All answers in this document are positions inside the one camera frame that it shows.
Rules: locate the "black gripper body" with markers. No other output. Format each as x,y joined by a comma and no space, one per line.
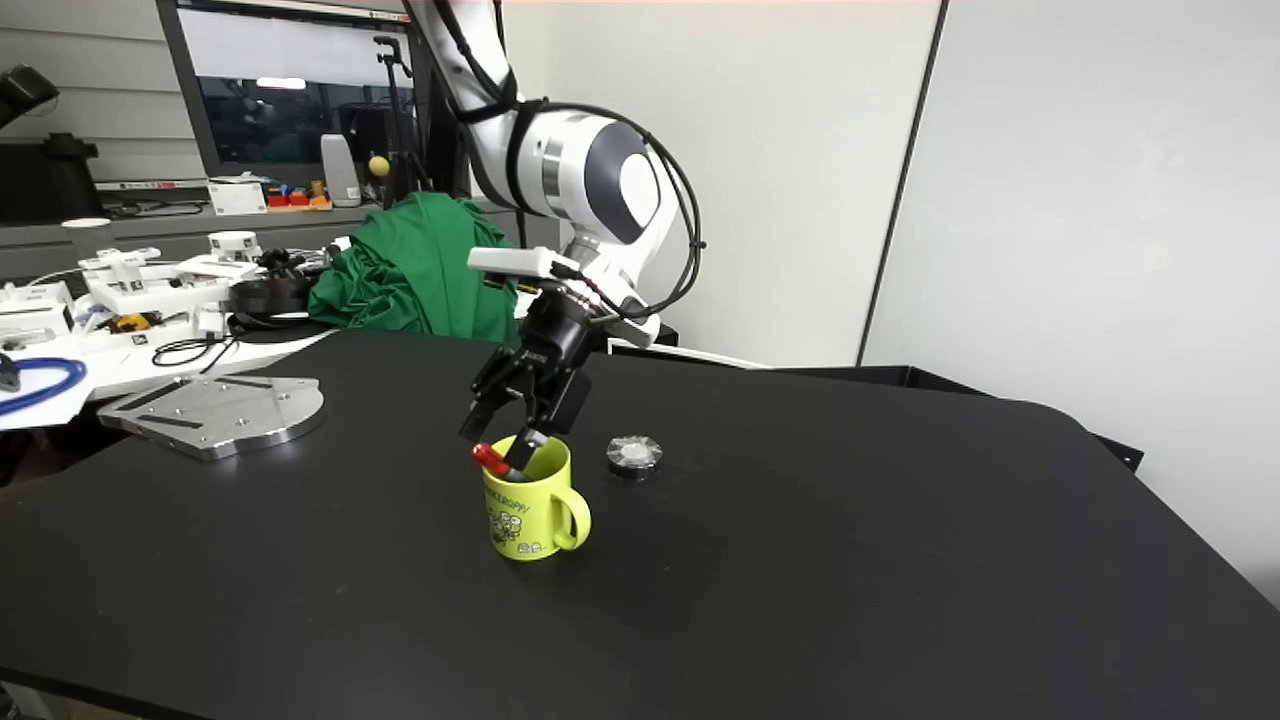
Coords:
566,342

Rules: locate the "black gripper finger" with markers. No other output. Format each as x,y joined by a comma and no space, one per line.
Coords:
498,398
562,405

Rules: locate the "red-capped marker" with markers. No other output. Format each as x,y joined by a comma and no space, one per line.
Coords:
488,459

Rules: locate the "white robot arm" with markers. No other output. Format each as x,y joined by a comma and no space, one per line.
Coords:
572,164

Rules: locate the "small round silver lid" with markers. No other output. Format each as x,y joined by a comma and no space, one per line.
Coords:
634,452

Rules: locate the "yellow-green cartoon mug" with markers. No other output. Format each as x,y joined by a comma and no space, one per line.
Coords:
526,521

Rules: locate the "green cloth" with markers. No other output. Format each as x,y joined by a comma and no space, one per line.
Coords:
400,280

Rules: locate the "black round equipment pile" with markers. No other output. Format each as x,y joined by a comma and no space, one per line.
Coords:
272,297

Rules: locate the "small yellow ball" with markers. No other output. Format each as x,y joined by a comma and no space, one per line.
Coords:
381,164

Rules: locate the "silver speaker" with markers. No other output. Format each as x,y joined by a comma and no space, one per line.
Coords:
339,164

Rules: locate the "silver metal mounting plate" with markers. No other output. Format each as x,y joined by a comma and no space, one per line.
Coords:
214,405

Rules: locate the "black stand pole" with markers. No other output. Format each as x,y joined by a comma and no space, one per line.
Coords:
395,107

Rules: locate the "black computer monitor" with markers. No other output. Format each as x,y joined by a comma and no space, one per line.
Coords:
293,107

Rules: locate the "white side table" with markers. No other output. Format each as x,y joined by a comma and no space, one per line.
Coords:
112,370

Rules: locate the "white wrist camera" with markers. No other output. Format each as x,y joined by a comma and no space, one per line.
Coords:
513,261

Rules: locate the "white plastic bracket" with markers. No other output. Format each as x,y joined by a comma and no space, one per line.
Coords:
122,265
233,245

